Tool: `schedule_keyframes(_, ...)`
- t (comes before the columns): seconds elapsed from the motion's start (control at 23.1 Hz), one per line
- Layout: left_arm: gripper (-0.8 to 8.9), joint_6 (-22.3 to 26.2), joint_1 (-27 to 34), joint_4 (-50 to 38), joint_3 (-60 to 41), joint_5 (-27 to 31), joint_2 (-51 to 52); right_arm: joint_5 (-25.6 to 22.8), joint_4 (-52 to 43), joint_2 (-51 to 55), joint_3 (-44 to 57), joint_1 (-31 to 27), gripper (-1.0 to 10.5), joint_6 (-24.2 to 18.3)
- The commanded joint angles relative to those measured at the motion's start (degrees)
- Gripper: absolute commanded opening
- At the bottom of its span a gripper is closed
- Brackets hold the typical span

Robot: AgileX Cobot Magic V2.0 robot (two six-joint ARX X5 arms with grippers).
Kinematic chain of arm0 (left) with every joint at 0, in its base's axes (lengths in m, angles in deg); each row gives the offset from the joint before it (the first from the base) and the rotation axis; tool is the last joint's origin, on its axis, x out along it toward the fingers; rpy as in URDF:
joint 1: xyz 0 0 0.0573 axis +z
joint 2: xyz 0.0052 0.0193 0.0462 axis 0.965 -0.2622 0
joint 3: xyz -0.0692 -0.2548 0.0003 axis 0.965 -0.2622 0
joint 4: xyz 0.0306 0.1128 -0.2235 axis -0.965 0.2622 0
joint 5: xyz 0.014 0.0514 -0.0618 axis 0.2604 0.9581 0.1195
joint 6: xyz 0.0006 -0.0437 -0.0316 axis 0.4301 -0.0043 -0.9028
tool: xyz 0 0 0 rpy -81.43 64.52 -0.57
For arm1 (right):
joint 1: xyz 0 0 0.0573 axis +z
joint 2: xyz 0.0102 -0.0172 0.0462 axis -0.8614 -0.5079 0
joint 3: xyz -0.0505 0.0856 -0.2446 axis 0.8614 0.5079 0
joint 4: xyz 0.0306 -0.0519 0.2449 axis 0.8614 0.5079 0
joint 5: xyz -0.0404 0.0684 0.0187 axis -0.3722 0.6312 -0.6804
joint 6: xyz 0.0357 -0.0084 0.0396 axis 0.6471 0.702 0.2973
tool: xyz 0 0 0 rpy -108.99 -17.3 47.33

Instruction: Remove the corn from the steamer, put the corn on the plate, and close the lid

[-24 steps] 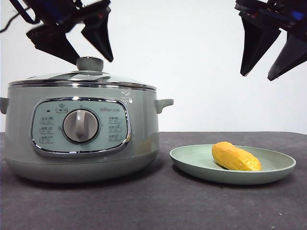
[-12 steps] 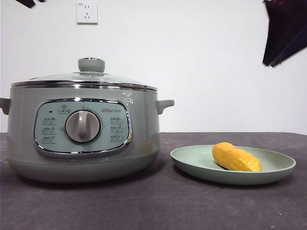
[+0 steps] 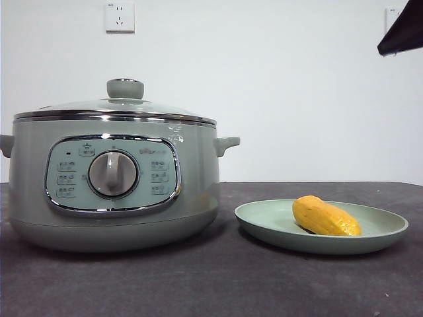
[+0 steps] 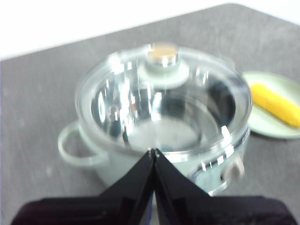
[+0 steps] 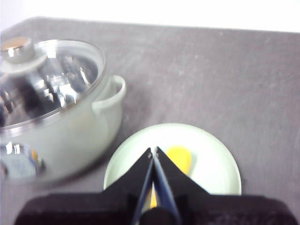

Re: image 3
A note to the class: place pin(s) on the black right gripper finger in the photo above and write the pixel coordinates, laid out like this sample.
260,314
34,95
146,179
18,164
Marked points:
406,29

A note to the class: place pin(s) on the yellow corn cob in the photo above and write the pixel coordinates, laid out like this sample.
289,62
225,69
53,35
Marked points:
324,214

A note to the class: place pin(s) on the glass lid with round knob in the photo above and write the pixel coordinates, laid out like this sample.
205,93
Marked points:
125,89

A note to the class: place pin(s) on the pale green round plate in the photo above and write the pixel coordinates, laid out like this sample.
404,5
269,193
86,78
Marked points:
264,218

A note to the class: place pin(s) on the pale green electric steamer pot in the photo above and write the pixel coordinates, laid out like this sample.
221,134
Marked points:
198,165

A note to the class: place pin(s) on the white wall socket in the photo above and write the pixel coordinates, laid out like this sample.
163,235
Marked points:
390,16
120,17

